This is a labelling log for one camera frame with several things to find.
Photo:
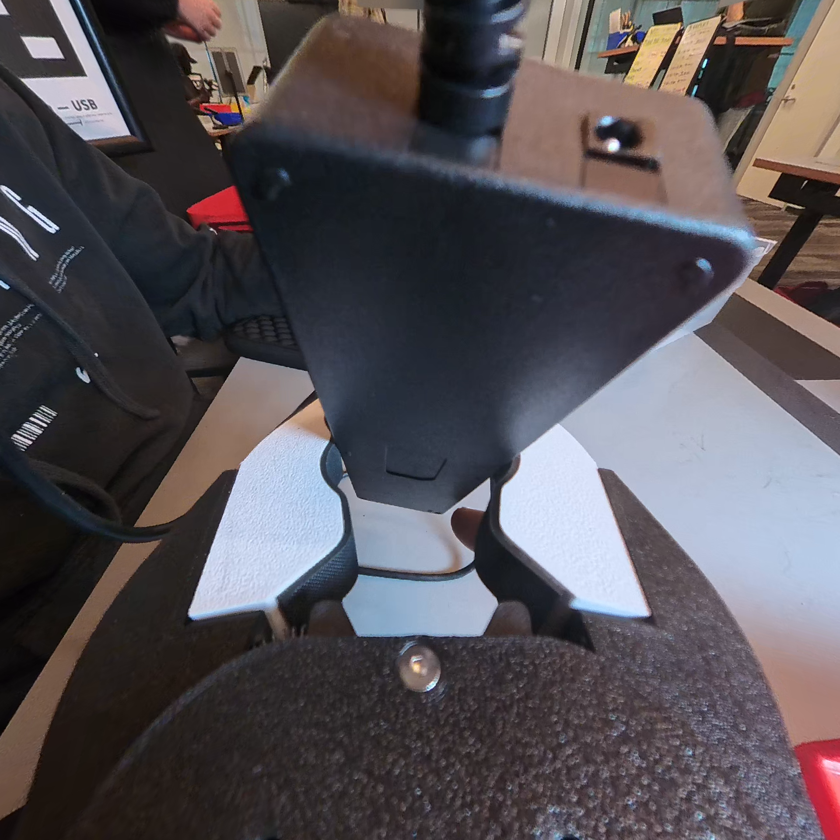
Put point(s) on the wooden background table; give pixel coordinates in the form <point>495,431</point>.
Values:
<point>800,184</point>

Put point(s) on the person's left forearm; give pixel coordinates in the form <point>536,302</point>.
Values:
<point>216,282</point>

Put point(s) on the red plastic bin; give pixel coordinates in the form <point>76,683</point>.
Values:
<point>820,787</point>

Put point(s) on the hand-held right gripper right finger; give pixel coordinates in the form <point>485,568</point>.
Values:
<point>564,525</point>

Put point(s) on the person's dark clothing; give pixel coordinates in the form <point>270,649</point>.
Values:
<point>65,328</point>

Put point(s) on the red bag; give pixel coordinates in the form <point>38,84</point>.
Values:
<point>810,298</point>

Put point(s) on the yellow wall poster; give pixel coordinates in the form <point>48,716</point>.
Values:
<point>649,56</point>

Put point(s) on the person's right hand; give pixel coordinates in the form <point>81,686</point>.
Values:
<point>469,528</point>

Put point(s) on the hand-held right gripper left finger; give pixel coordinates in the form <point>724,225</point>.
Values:
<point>275,525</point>

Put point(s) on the red chair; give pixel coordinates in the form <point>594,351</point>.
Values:
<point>220,210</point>

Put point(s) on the black wrist rest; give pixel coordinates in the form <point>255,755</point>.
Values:
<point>269,338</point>

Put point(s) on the white wall poster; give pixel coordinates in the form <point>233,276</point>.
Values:
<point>689,56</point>

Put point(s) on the black white marker sign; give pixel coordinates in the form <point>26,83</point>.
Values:
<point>59,59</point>

